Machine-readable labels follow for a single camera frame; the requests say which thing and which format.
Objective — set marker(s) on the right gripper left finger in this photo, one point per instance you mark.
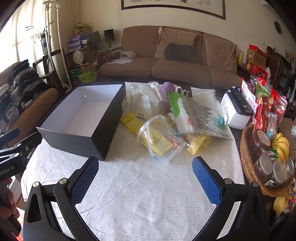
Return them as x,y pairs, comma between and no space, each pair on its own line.
40,222

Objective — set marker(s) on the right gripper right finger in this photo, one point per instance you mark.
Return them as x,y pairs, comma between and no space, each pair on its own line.
251,221

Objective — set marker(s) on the green white printed plastic bag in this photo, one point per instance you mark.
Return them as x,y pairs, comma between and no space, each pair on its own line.
192,117

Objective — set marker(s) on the clear plastic tub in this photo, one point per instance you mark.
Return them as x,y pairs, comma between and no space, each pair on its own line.
176,140

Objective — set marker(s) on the yellow descaler packet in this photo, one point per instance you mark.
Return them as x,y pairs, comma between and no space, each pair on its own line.
149,133

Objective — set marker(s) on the person's left hand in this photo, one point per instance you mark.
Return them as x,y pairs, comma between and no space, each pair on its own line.
11,210

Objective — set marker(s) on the wicker basket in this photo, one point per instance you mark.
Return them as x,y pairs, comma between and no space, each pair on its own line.
251,172

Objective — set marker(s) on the pile of folded clothes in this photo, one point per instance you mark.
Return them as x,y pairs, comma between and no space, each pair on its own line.
20,86

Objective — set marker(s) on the black open storage box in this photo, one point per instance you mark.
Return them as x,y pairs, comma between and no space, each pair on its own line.
84,121

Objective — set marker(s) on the glass jar brown lid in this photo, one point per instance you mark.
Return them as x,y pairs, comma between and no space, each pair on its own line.
260,140

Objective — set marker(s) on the banana bunch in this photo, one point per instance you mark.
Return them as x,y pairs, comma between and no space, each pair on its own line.
282,147

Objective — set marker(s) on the yellow packets pile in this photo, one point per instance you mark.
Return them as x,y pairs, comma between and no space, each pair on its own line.
197,142

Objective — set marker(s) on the white striped tablecloth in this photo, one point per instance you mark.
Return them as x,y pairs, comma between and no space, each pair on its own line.
135,196

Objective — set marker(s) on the white tissue box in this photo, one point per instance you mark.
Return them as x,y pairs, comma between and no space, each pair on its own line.
234,120

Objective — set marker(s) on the black remote control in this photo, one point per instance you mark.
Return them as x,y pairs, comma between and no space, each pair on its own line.
240,104

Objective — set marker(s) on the white coat stand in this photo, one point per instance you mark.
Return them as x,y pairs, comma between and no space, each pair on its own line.
53,38

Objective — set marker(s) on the purple cup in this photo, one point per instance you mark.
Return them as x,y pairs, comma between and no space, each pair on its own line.
165,88

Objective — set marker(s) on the brown sofa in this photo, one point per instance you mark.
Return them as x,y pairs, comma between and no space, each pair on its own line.
215,61

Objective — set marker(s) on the dark cushion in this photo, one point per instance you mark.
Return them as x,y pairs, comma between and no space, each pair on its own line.
180,53

